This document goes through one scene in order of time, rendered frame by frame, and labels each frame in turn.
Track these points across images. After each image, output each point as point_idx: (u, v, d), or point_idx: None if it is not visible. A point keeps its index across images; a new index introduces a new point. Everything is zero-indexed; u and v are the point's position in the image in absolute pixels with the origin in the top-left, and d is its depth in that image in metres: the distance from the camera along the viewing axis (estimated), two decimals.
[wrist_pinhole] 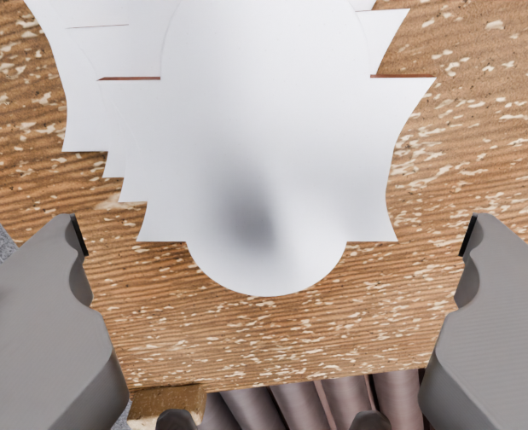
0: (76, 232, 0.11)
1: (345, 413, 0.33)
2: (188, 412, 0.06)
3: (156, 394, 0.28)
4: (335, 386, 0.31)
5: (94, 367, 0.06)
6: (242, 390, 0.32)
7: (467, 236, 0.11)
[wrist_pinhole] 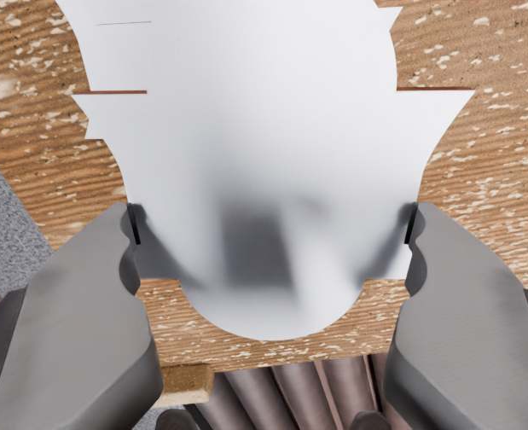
0: (130, 221, 0.12)
1: (346, 395, 0.35)
2: (188, 412, 0.06)
3: (166, 374, 0.30)
4: (336, 368, 0.33)
5: (132, 356, 0.06)
6: (247, 371, 0.33)
7: (410, 225, 0.12)
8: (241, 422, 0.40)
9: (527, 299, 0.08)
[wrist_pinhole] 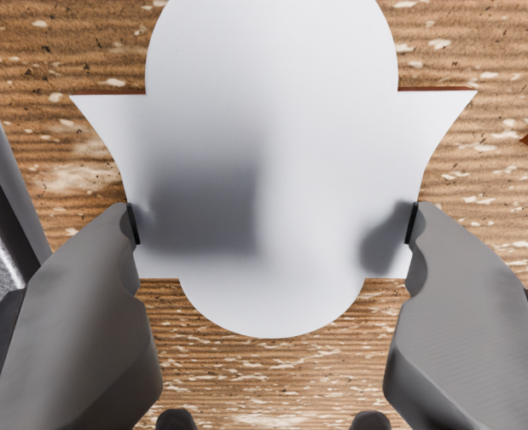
0: (130, 221, 0.12)
1: None
2: (188, 412, 0.06)
3: None
4: None
5: (132, 356, 0.06)
6: None
7: (410, 225, 0.11)
8: None
9: (527, 299, 0.08)
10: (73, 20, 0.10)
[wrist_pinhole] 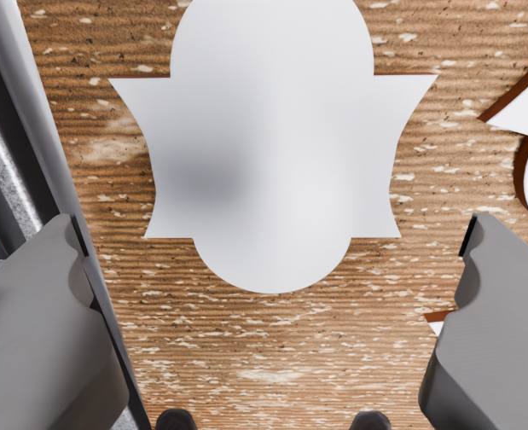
0: (76, 232, 0.11)
1: None
2: (188, 412, 0.06)
3: None
4: None
5: (94, 367, 0.06)
6: None
7: (467, 236, 0.11)
8: None
9: None
10: (113, 17, 0.13)
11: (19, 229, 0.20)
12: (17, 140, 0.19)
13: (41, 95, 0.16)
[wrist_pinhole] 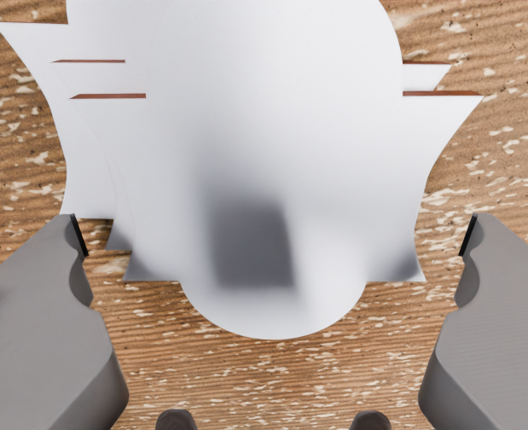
0: (76, 232, 0.11)
1: None
2: (188, 412, 0.06)
3: None
4: None
5: (94, 367, 0.06)
6: None
7: (467, 236, 0.11)
8: None
9: None
10: None
11: None
12: None
13: None
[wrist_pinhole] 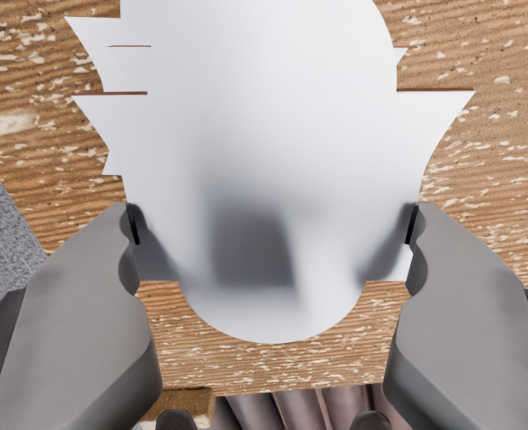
0: (130, 221, 0.12)
1: (345, 419, 0.35)
2: (188, 412, 0.06)
3: (168, 398, 0.30)
4: (336, 393, 0.33)
5: (131, 356, 0.06)
6: (247, 394, 0.33)
7: (411, 225, 0.11)
8: None
9: None
10: None
11: None
12: None
13: None
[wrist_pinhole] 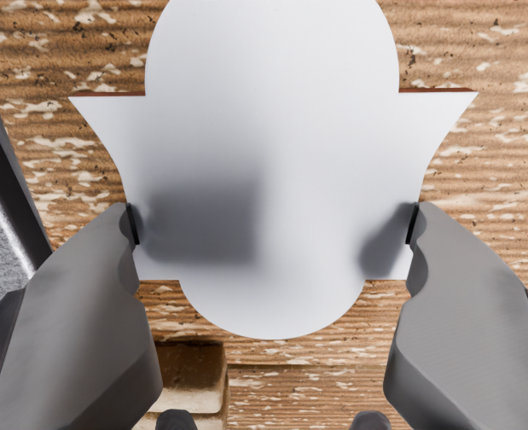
0: (130, 221, 0.12)
1: None
2: (188, 412, 0.06)
3: None
4: None
5: (131, 356, 0.06)
6: None
7: (411, 225, 0.11)
8: None
9: None
10: None
11: None
12: None
13: None
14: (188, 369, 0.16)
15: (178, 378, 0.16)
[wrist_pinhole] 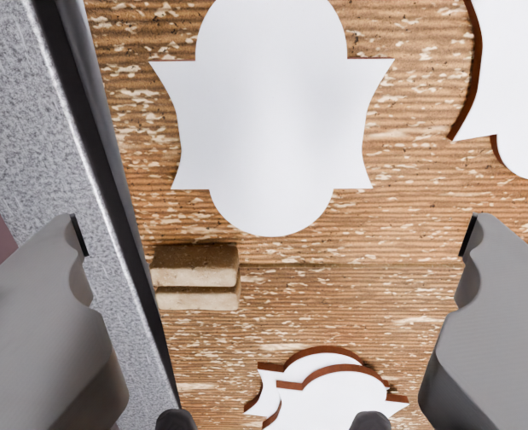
0: (76, 232, 0.11)
1: None
2: (188, 412, 0.06)
3: None
4: None
5: (94, 367, 0.06)
6: None
7: (467, 236, 0.11)
8: None
9: None
10: None
11: None
12: None
13: None
14: (213, 258, 0.23)
15: (206, 262, 0.23)
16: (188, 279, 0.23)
